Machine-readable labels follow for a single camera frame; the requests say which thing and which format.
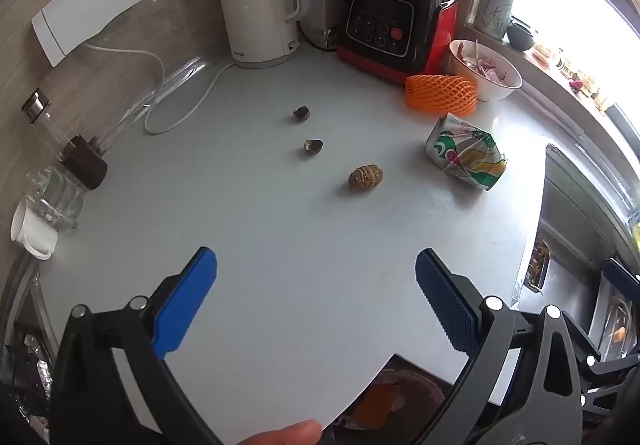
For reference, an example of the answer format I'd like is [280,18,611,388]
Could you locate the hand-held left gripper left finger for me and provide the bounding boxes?
[49,246,224,445]

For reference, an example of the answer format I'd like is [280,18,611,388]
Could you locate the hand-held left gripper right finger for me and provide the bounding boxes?
[415,247,585,445]

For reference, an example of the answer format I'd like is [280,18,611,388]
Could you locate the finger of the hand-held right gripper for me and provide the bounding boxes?
[601,257,640,298]
[575,349,640,407]

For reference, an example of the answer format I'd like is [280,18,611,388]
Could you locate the stainless steel sink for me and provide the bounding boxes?
[520,142,640,366]

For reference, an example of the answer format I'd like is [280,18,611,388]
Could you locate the sink strainer with food scraps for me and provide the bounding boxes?
[531,235,552,294]

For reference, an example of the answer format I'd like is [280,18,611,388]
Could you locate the dark waste bin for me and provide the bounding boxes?
[330,354,468,436]

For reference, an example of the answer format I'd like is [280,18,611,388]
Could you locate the brown taro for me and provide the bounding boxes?
[348,164,384,193]

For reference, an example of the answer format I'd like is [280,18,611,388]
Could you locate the crushed green drink can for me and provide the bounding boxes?
[425,113,508,192]

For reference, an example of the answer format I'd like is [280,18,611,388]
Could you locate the clear glass cup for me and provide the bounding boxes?
[25,166,85,228]

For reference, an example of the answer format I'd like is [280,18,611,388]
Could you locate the white mug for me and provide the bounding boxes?
[11,199,59,260]

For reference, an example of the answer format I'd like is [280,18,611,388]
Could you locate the pile of foil packets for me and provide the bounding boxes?
[0,320,56,426]

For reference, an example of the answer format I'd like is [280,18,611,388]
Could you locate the orange foam fruit net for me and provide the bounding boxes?
[405,74,479,118]

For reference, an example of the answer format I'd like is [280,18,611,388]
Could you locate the row of small windowsill bottles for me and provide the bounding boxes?
[532,42,616,112]

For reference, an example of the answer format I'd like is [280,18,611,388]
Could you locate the transparent plastic tube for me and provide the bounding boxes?
[100,56,208,150]

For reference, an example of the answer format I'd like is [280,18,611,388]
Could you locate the white bowl with onion peels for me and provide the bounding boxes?
[448,39,523,102]

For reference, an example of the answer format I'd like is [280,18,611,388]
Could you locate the glass bottle with metal cap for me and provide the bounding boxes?
[21,89,76,150]

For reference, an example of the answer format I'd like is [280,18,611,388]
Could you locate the small dark teapot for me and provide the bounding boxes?
[506,20,538,50]

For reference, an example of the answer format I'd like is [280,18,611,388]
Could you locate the black and red blender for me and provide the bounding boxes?
[336,0,490,86]

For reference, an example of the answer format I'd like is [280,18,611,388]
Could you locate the white printed ceramic cup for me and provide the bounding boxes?
[474,0,516,40]

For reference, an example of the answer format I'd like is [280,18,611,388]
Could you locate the white electric kettle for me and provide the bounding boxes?
[214,0,308,70]

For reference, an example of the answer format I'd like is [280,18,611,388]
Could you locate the white power cable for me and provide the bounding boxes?
[82,41,237,136]

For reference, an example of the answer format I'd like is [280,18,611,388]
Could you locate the black power cable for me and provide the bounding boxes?
[297,0,351,50]

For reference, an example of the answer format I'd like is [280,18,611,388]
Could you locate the white wall socket cover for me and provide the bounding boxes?
[31,0,144,68]

